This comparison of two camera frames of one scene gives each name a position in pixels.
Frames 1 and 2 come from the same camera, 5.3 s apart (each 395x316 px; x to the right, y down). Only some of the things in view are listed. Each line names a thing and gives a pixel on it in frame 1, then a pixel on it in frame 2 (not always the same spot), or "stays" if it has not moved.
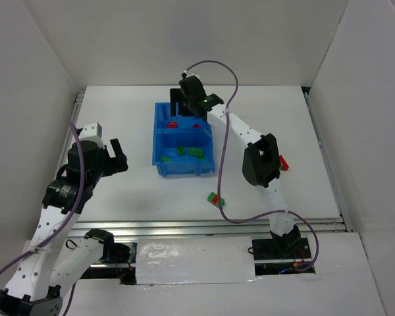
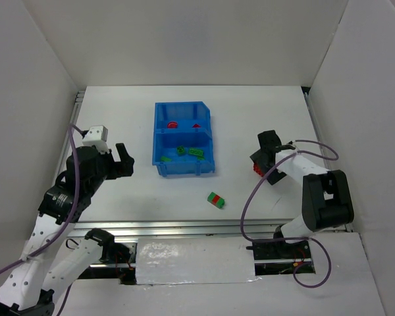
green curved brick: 164,158 stays
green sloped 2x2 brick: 180,150 stays
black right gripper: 178,103 -> 267,157
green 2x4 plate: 197,151 stays
